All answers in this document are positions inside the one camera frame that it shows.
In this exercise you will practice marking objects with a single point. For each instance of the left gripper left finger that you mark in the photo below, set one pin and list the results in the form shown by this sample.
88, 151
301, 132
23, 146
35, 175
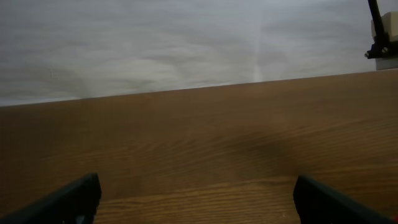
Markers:
68, 202

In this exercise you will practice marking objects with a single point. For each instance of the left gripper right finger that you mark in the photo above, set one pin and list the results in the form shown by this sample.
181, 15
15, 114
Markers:
323, 205

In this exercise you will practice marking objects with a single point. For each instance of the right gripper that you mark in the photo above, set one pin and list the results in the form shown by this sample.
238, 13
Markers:
384, 52

